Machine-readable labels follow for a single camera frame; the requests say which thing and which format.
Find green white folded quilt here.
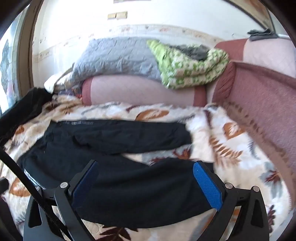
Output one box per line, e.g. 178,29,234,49
147,40,229,89

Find black strap cable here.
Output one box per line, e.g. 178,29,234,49
0,148,77,241

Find grey cloth on backrest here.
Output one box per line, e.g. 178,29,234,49
247,29,278,41

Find wooden door frame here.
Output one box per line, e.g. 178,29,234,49
13,1,44,98

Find grey quilted blanket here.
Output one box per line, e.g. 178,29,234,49
69,37,162,85

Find black pants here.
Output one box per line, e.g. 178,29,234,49
18,120,222,228

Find leaf pattern fleece blanket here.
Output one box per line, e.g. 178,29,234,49
1,96,292,240

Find white pillow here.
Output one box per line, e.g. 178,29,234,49
44,69,72,94

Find dark grey cloth on quilt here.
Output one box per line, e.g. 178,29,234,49
170,45,210,61

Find black garment at bed edge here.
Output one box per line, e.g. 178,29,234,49
0,87,53,147

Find wall switch plate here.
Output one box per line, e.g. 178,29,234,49
107,11,127,20

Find pink maroon bolster cushion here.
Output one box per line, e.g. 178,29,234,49
82,75,207,107

